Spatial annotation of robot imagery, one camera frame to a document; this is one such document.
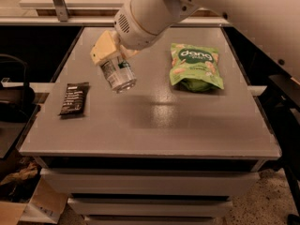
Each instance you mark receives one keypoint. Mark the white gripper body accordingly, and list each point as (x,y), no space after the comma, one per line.
(130,32)

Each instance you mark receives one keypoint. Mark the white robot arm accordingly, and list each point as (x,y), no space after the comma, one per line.
(272,25)

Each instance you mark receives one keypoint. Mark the green dang snack bag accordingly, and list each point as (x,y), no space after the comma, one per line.
(196,68)

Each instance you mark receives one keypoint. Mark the grey drawer cabinet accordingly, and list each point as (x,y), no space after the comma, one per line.
(155,154)

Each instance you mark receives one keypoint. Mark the cardboard box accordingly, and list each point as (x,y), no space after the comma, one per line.
(45,206)

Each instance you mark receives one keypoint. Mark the black snack bar wrapper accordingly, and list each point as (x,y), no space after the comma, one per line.
(74,99)

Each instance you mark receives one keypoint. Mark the black chair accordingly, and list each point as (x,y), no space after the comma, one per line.
(16,108)

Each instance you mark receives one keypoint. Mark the white 7up soda can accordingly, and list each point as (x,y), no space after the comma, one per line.
(118,73)

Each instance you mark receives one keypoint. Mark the left metal shelf bracket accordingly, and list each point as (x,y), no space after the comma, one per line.
(61,10)

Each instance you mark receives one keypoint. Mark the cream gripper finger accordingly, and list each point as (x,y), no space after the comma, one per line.
(127,53)
(105,48)

